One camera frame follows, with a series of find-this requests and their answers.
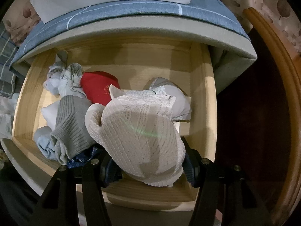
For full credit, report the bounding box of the cream lace underwear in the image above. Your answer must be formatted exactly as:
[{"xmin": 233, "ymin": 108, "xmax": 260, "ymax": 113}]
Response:
[{"xmin": 85, "ymin": 85, "xmax": 186, "ymax": 187}]

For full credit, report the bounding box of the light blue sock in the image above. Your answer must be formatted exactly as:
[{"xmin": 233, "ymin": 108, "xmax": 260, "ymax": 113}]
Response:
[{"xmin": 33, "ymin": 126, "xmax": 68, "ymax": 163}]

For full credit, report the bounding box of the grey nightstand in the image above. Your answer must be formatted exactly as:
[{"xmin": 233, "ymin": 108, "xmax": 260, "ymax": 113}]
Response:
[{"xmin": 12, "ymin": 16, "xmax": 257, "ymax": 95}]

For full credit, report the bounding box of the pale blue underwear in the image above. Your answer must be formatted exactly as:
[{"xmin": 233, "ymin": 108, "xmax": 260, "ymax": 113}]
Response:
[{"xmin": 43, "ymin": 60, "xmax": 65, "ymax": 96}]

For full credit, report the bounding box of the red underwear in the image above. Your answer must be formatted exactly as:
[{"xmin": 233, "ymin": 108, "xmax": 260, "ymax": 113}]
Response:
[{"xmin": 80, "ymin": 71, "xmax": 121, "ymax": 105}]

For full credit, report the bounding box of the white shoe box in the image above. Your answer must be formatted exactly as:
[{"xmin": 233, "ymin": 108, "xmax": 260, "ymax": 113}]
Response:
[{"xmin": 26, "ymin": 0, "xmax": 195, "ymax": 24}]

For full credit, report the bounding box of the grey ribbed underwear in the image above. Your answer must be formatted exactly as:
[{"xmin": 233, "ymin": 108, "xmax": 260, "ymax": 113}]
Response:
[{"xmin": 50, "ymin": 95, "xmax": 97, "ymax": 165}]

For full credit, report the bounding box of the blue checked cloth cover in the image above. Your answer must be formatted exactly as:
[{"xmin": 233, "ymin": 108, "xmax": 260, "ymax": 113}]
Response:
[{"xmin": 9, "ymin": 0, "xmax": 250, "ymax": 66}]

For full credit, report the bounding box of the wooden drawer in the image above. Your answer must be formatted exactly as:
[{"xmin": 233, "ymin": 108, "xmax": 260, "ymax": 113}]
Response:
[{"xmin": 0, "ymin": 40, "xmax": 217, "ymax": 211}]

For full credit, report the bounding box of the grey plaid cloth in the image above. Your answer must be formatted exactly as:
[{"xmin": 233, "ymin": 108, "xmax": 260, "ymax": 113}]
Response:
[{"xmin": 0, "ymin": 24, "xmax": 21, "ymax": 98}]

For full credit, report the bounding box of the wooden bed frame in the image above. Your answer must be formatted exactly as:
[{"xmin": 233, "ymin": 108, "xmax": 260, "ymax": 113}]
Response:
[{"xmin": 242, "ymin": 7, "xmax": 301, "ymax": 226}]

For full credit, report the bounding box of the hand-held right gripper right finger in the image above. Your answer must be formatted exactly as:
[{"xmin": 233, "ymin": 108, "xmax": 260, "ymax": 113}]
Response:
[{"xmin": 181, "ymin": 137, "xmax": 268, "ymax": 226}]

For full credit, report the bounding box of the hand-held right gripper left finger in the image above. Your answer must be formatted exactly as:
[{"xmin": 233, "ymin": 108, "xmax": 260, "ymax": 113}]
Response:
[{"xmin": 28, "ymin": 153, "xmax": 123, "ymax": 226}]

